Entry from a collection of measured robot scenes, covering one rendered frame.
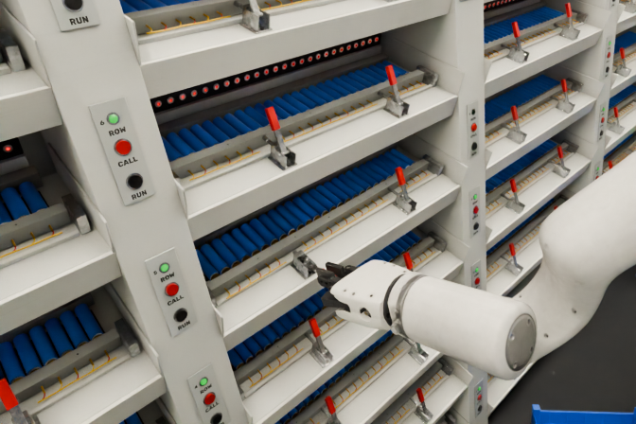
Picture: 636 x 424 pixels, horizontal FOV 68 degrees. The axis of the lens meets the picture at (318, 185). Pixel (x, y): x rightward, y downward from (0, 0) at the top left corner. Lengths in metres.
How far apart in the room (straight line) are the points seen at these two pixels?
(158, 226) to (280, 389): 0.42
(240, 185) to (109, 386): 0.32
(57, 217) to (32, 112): 0.15
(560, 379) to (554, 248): 1.39
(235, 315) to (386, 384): 0.50
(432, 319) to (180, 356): 0.35
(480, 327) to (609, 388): 1.40
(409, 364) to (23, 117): 0.94
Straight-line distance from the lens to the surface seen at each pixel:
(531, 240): 1.59
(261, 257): 0.80
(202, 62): 0.62
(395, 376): 1.17
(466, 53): 1.01
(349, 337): 0.97
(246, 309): 0.77
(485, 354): 0.54
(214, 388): 0.78
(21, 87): 0.57
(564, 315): 0.62
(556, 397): 1.85
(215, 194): 0.67
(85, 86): 0.57
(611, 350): 2.05
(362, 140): 0.80
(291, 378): 0.92
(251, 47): 0.66
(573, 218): 0.54
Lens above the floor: 1.36
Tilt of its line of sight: 24 degrees down
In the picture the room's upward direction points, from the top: 10 degrees counter-clockwise
